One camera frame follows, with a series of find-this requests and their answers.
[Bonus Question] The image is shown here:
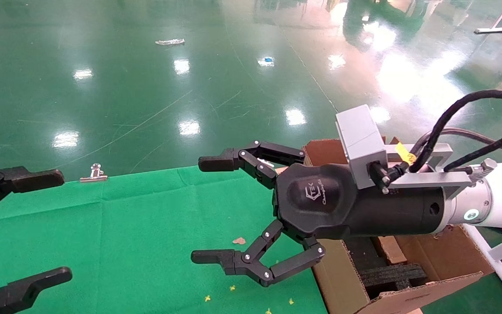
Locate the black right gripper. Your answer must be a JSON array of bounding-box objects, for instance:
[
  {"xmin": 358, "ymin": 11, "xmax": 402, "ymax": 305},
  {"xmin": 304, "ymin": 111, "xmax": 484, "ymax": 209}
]
[{"xmin": 191, "ymin": 140, "xmax": 448, "ymax": 287}]

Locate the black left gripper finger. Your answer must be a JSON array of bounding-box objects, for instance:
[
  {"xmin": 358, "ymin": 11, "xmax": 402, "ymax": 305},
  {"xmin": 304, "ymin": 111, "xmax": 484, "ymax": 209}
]
[
  {"xmin": 0, "ymin": 266, "xmax": 73, "ymax": 314},
  {"xmin": 0, "ymin": 164, "xmax": 65, "ymax": 223}
]

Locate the brown cardboard box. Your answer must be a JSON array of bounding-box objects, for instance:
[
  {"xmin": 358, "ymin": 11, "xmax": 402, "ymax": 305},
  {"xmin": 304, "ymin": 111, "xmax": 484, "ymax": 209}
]
[{"xmin": 372, "ymin": 235, "xmax": 408, "ymax": 265}]

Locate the large open cardboard carton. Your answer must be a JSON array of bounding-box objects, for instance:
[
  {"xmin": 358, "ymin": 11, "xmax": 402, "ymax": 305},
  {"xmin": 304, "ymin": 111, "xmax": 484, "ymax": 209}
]
[{"xmin": 302, "ymin": 137, "xmax": 495, "ymax": 314}]

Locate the silver metal binder clip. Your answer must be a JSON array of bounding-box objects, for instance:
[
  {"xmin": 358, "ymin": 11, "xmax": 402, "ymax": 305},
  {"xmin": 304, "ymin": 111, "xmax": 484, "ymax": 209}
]
[{"xmin": 80, "ymin": 163, "xmax": 109, "ymax": 183}]

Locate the large green table cloth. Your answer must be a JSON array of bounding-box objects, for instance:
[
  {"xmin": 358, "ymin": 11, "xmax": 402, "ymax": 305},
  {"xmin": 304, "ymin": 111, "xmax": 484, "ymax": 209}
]
[{"xmin": 0, "ymin": 165, "xmax": 330, "ymax": 314}]

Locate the black foam end insert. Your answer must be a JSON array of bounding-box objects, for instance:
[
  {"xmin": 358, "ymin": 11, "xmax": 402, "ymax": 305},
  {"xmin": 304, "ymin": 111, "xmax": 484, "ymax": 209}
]
[{"xmin": 359, "ymin": 263, "xmax": 428, "ymax": 299}]

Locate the yellow cable tag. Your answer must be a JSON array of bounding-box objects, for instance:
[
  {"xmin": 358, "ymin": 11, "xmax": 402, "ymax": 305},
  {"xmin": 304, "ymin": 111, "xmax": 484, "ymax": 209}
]
[{"xmin": 395, "ymin": 142, "xmax": 417, "ymax": 165}]

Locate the grey metal camera bracket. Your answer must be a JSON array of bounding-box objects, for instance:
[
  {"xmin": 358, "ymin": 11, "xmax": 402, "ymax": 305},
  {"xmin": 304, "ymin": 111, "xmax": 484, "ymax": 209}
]
[{"xmin": 384, "ymin": 143, "xmax": 474, "ymax": 199}]

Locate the black sleeved arm cable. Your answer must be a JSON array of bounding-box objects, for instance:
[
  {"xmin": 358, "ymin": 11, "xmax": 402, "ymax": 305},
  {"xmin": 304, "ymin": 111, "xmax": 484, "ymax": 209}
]
[{"xmin": 366, "ymin": 89, "xmax": 502, "ymax": 192}]

